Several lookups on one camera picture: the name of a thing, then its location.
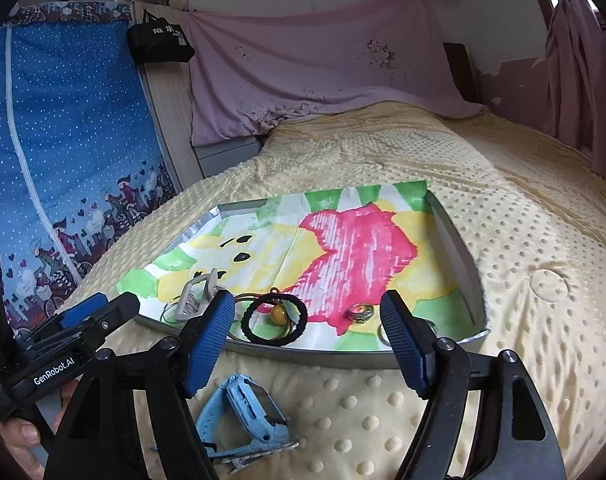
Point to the wooden bed headboard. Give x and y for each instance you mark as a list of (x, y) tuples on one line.
[(169, 92)]

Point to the light blue smart watch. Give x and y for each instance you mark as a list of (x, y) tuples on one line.
[(260, 418)]

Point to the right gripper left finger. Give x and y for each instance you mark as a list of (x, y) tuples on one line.
[(98, 437)]

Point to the grey cardboard box tray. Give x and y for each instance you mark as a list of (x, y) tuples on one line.
[(453, 259)]

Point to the pink sheet over headboard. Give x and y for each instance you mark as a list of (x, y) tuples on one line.
[(248, 74)]

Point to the pink curtain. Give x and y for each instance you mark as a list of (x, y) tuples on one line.
[(575, 60)]

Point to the colourful painted paper lining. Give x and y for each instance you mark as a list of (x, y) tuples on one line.
[(323, 254)]

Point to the thin metal bangle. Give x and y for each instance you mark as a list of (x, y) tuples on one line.
[(383, 332)]

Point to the blue patterned wardrobe cover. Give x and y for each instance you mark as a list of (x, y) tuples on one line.
[(80, 159)]

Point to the grey bedside cabinet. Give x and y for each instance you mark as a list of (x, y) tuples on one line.
[(216, 158)]

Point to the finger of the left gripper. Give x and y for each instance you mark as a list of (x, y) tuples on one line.
[(74, 316)]

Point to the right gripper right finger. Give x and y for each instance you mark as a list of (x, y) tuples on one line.
[(513, 436)]

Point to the yellow dotted blanket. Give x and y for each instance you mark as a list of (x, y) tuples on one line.
[(533, 217)]

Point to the person's left hand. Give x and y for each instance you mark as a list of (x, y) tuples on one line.
[(19, 436)]

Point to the silver metal hair clip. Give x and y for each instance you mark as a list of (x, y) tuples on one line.
[(240, 458)]

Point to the yellow bead pendant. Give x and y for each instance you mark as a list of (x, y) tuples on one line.
[(278, 315)]

